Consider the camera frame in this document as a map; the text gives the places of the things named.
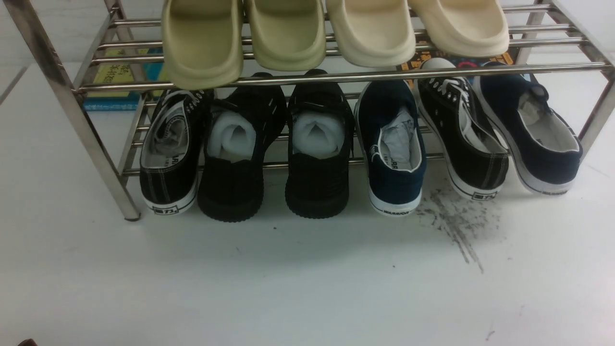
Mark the dark navy canvas sneaker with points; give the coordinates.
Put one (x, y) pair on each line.
(545, 150)

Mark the stainless steel shoe rack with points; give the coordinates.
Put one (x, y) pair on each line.
(548, 24)

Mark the black knit sneaker right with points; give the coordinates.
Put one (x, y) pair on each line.
(321, 141)

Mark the black knit sneaker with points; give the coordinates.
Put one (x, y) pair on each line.
(321, 141)
(241, 129)

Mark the black knit sneaker left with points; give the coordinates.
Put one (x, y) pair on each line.
(241, 129)

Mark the black canvas sneaker white sole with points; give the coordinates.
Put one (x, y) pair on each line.
(171, 150)

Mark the light green foam slipper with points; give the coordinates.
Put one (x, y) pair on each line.
(287, 35)

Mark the cream foam slipper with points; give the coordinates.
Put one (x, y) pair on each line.
(373, 33)

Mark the black colourful book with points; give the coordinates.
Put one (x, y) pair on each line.
(508, 58)

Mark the black canvas sneaker white laces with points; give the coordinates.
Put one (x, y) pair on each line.
(477, 161)

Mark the olive green foam slipper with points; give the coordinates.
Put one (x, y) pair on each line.
(202, 42)

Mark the yellow and blue book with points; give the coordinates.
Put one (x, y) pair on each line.
(121, 100)

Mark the beige foam slipper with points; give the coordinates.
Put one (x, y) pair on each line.
(468, 28)

